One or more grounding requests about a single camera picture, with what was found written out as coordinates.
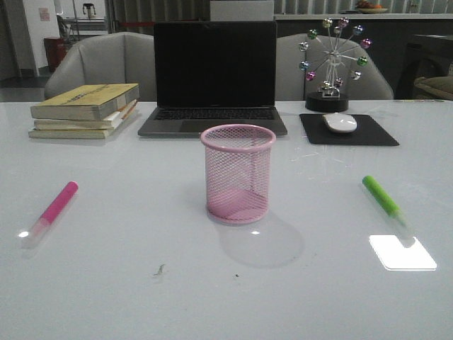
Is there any green highlighter pen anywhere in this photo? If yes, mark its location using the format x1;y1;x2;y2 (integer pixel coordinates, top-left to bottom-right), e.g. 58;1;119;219
362;175;415;248

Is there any pink highlighter pen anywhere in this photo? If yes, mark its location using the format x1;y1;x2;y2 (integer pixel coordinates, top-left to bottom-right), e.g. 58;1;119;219
18;181;79;249

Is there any pink mesh pen holder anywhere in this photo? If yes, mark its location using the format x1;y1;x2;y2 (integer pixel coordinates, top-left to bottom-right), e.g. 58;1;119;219
200;124;276;225

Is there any grey laptop black screen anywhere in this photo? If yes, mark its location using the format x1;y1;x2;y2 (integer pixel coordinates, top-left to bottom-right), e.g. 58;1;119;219
138;21;287;137

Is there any white computer mouse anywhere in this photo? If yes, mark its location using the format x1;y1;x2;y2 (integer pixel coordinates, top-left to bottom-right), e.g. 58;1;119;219
322;113;358;133

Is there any middle cream book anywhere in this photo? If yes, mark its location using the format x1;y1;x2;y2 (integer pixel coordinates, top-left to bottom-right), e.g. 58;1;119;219
34;100;137;130

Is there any right grey armchair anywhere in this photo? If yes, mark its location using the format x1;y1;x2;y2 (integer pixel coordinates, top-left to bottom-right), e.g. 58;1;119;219
275;33;394;101

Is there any grey armchair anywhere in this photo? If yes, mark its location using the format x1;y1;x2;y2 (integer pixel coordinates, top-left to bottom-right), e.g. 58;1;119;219
44;32;157;101
275;33;394;101

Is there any black mouse pad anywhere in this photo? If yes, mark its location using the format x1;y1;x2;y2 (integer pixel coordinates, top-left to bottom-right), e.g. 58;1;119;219
299;113;399;147

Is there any bottom yellow book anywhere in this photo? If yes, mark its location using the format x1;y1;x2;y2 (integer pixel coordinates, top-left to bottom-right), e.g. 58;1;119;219
28;113;133;140

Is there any yellow book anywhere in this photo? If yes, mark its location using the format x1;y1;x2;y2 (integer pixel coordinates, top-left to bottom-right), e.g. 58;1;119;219
28;113;133;140
30;83;139;120

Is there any left grey armchair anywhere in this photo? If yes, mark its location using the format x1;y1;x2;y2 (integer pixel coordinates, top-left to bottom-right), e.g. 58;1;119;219
44;32;157;101

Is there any top yellow book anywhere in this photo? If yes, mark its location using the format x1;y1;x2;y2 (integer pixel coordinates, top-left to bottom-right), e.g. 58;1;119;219
30;83;139;120

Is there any ferris wheel desk ornament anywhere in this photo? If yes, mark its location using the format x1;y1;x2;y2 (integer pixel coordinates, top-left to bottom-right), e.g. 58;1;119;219
299;16;368;113

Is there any red bin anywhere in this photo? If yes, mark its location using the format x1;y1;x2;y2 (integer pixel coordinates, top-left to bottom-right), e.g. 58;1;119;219
44;37;67;72

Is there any fruit bowl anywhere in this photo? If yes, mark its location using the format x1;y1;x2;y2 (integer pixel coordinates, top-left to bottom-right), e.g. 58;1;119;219
355;0;388;14

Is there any beige cushion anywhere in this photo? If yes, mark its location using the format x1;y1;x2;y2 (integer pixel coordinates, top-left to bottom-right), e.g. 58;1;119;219
414;76;452;101

